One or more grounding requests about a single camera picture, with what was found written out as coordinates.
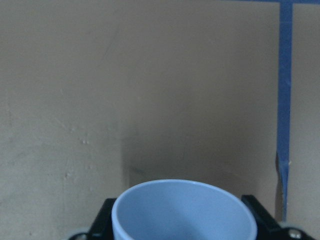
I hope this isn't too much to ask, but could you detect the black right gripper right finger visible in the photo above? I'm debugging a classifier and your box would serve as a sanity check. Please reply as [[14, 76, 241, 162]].
[[241, 195, 282, 240]]

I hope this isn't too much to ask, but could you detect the light blue plastic cup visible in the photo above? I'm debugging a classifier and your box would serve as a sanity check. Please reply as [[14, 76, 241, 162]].
[[111, 179, 258, 240]]

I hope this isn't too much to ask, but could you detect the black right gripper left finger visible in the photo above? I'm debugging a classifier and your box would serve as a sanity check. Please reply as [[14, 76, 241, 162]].
[[88, 198, 116, 240]]

